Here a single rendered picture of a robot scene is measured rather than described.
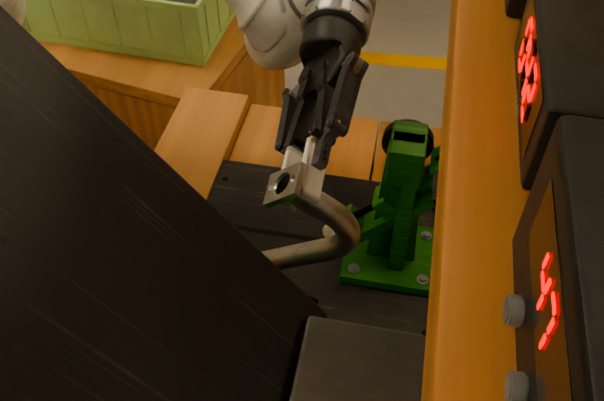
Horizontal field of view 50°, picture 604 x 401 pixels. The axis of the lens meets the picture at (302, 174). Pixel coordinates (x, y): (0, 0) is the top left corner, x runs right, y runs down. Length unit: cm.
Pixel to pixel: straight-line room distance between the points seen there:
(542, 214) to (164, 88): 141
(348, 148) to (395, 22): 205
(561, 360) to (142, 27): 153
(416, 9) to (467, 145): 309
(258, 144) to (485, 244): 103
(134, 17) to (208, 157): 53
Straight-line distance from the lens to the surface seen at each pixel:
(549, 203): 24
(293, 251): 86
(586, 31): 35
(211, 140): 129
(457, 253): 29
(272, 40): 97
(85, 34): 177
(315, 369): 59
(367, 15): 83
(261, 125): 134
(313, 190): 70
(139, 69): 168
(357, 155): 128
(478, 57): 40
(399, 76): 295
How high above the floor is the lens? 177
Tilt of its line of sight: 46 degrees down
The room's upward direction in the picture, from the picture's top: straight up
